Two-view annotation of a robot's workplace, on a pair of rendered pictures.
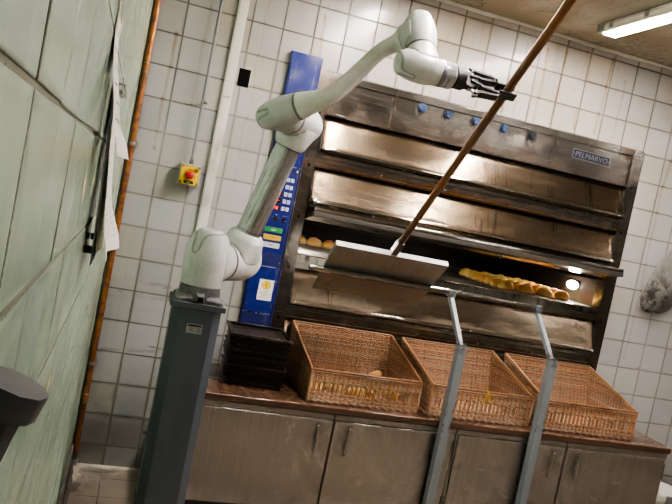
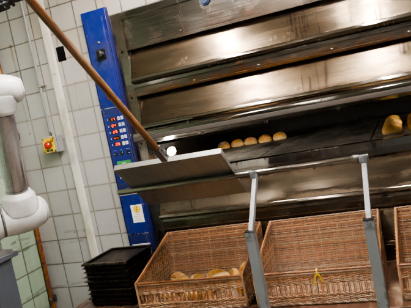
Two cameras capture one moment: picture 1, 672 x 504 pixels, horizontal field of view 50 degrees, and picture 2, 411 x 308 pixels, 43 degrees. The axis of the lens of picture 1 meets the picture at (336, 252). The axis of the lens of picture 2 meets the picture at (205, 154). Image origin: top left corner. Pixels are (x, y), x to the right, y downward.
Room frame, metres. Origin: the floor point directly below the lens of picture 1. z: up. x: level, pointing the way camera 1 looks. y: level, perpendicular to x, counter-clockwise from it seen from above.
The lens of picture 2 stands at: (1.51, -1.87, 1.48)
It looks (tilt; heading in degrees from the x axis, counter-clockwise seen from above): 5 degrees down; 38
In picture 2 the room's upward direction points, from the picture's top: 11 degrees counter-clockwise
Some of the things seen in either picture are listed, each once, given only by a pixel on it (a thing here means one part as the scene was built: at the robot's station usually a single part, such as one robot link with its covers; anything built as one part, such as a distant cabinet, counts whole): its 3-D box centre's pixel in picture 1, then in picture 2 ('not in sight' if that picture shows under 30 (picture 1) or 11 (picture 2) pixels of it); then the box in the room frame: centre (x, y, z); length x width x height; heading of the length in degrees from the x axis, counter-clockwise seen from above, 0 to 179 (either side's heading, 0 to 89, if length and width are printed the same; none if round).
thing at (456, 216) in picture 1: (471, 217); (297, 80); (3.90, -0.67, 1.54); 1.79 x 0.11 x 0.19; 106
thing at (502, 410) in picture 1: (462, 380); (320, 255); (3.64, -0.76, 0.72); 0.56 x 0.49 x 0.28; 108
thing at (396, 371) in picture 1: (352, 364); (203, 264); (3.48, -0.19, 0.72); 0.56 x 0.49 x 0.28; 108
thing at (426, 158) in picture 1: (481, 169); (288, 28); (3.90, -0.67, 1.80); 1.79 x 0.11 x 0.19; 106
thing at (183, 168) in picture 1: (189, 175); (52, 144); (3.44, 0.75, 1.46); 0.10 x 0.07 x 0.10; 106
